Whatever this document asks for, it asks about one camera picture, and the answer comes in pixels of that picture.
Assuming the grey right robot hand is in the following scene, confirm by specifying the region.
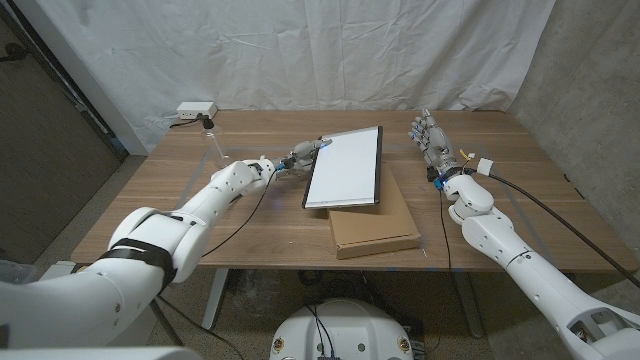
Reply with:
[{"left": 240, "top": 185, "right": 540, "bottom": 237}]
[{"left": 408, "top": 108, "right": 459, "bottom": 174}]

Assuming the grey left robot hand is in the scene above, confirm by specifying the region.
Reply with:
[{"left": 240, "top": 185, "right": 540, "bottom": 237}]
[{"left": 277, "top": 138, "right": 333, "bottom": 179}]

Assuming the small black-framed whiteboard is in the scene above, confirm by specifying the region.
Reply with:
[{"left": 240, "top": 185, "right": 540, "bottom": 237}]
[{"left": 301, "top": 125, "right": 384, "bottom": 210}]

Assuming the flat cardboard packing box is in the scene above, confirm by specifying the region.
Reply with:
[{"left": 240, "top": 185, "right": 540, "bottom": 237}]
[{"left": 328, "top": 162, "right": 422, "bottom": 260}]

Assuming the clear plastic stand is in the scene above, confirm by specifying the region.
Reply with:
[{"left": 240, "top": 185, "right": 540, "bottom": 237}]
[{"left": 199, "top": 124, "right": 234, "bottom": 170}]

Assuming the white backdrop cloth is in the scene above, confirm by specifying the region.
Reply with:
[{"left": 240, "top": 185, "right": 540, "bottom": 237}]
[{"left": 14, "top": 0, "right": 557, "bottom": 156}]

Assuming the white power strip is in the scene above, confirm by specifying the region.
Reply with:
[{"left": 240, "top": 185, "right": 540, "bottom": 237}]
[{"left": 176, "top": 101, "right": 218, "bottom": 120}]

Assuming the grey table leg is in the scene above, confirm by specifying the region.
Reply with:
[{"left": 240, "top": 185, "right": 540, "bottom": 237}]
[
  {"left": 452, "top": 272, "right": 485, "bottom": 340},
  {"left": 200, "top": 268, "right": 230, "bottom": 333}
]

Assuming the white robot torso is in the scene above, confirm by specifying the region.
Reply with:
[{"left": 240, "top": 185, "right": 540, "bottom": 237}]
[{"left": 269, "top": 298, "right": 415, "bottom": 360}]

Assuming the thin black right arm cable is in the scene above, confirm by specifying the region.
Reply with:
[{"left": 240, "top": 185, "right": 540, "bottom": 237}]
[{"left": 438, "top": 188, "right": 452, "bottom": 274}]

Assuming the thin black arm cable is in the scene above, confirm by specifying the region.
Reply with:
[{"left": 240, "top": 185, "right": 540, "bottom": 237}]
[
  {"left": 438, "top": 188, "right": 452, "bottom": 274},
  {"left": 199, "top": 169, "right": 277, "bottom": 259}
]

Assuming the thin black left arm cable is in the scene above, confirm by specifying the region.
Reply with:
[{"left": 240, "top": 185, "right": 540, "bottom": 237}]
[{"left": 199, "top": 169, "right": 277, "bottom": 259}]

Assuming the black plug with cable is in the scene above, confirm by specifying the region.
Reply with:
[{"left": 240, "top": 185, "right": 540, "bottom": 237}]
[{"left": 168, "top": 114, "right": 215, "bottom": 131}]

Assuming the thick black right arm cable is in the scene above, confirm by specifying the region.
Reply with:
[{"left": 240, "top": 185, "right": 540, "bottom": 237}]
[{"left": 469, "top": 168, "right": 640, "bottom": 290}]

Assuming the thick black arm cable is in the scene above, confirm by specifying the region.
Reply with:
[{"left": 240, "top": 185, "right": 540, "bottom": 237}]
[
  {"left": 469, "top": 168, "right": 640, "bottom": 290},
  {"left": 149, "top": 294, "right": 232, "bottom": 360}
]

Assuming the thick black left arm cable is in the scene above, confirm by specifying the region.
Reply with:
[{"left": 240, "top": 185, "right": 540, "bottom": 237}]
[{"left": 149, "top": 294, "right": 232, "bottom": 360}]

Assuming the dark perforated wall panel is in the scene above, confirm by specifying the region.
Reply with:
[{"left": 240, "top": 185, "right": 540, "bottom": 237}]
[{"left": 0, "top": 0, "right": 130, "bottom": 265}]

